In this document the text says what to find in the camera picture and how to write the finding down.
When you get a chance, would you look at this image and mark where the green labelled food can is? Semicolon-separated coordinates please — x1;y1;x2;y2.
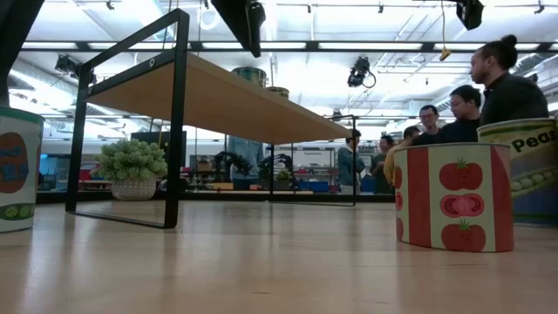
230;65;269;89

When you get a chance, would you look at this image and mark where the yellow labelled food can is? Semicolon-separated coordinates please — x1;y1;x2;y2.
265;85;290;101

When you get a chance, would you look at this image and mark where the white food can orange oval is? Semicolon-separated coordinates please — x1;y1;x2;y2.
0;106;45;235

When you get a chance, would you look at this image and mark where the red striped tomato can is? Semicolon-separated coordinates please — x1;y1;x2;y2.
393;142;515;254

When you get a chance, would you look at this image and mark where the peas labelled food can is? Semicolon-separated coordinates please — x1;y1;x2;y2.
476;116;558;229

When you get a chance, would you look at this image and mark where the person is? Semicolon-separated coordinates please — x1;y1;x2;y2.
226;134;265;192
369;134;396;195
433;84;483;146
412;104;442;147
469;33;551;128
382;125;423;188
337;128;368;195

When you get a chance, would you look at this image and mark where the black background monitor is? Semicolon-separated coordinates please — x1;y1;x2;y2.
130;130;188;169

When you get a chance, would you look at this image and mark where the small background potted plant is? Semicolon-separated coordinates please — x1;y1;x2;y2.
275;168;294;192

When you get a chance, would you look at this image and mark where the black ceiling-mounted device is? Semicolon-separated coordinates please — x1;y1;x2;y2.
54;54;99;86

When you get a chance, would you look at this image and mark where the green potted plant white pot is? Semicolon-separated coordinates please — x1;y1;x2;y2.
90;138;169;202

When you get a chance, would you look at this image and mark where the blue storage bin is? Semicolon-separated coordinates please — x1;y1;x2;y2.
298;181;330;195

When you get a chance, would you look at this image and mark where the white hanging ring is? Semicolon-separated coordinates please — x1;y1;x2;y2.
198;6;221;32

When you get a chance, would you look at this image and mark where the black ceiling-mounted camera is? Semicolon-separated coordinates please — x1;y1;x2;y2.
346;55;378;90

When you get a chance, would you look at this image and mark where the black aluminium table frame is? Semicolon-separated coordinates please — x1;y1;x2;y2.
37;191;396;205

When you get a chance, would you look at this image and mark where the hanging cable with yellow plug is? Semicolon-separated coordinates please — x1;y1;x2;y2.
439;0;453;63

